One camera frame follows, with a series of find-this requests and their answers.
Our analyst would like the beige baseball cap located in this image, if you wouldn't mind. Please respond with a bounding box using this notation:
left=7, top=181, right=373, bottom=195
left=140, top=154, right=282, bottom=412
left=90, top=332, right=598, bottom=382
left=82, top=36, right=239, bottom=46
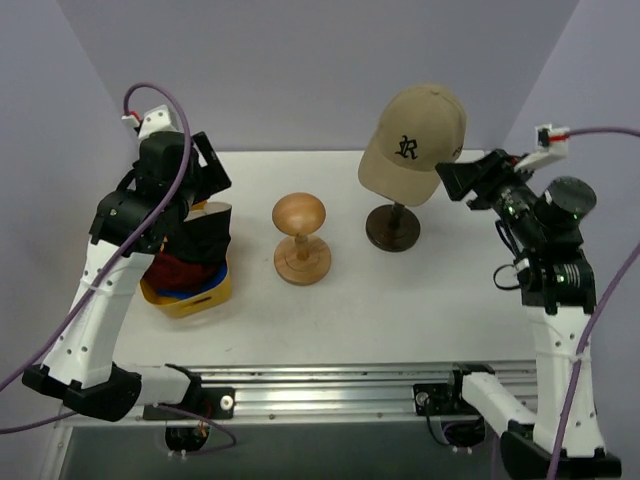
left=358, top=84, right=467, bottom=207

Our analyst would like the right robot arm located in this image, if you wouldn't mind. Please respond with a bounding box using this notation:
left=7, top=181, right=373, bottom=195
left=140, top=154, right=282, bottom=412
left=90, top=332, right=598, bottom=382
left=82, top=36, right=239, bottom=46
left=424, top=149, right=622, bottom=479

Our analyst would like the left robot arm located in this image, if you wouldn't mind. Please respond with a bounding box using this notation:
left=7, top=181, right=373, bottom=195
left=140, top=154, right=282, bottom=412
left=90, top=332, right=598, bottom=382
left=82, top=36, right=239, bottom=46
left=21, top=131, right=231, bottom=422

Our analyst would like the black hat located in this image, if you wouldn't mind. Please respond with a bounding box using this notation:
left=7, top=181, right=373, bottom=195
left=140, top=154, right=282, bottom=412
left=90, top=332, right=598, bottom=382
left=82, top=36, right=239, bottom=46
left=163, top=202, right=232, bottom=265

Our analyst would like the cream mannequin head stand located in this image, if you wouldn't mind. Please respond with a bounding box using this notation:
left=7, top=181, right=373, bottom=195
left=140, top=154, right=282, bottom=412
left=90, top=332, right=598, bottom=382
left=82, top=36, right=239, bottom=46
left=365, top=187, right=422, bottom=252

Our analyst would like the dark red hat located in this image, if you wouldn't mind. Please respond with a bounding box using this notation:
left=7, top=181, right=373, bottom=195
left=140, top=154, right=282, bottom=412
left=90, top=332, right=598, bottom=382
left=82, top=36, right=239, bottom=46
left=143, top=252, right=222, bottom=292

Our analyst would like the blue hat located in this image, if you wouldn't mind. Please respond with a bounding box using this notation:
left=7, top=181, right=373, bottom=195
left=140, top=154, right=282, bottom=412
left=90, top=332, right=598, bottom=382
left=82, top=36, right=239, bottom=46
left=155, top=263, right=229, bottom=300

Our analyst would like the light wooden hat stand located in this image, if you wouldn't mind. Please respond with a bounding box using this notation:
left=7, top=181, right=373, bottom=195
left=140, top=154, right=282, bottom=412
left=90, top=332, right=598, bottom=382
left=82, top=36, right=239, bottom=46
left=272, top=192, right=331, bottom=286

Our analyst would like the yellow plastic basket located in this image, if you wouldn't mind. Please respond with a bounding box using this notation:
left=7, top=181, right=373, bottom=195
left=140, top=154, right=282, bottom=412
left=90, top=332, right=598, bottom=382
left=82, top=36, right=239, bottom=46
left=140, top=202, right=232, bottom=318

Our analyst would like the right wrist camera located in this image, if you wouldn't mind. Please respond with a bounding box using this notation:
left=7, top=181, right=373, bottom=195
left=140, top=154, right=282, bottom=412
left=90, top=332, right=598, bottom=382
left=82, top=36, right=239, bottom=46
left=514, top=124, right=570, bottom=172

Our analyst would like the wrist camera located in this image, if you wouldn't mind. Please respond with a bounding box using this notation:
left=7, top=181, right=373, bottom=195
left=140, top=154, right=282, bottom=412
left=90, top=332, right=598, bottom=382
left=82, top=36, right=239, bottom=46
left=121, top=104, right=178, bottom=142
left=514, top=124, right=570, bottom=172

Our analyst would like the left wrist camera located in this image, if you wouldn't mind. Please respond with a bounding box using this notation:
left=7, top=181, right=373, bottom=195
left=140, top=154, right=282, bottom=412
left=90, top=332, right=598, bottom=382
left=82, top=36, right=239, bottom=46
left=121, top=104, right=178, bottom=142

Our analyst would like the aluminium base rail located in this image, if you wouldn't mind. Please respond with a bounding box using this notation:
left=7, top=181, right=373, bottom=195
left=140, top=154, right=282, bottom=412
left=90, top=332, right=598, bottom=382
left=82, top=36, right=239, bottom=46
left=54, top=362, right=541, bottom=428

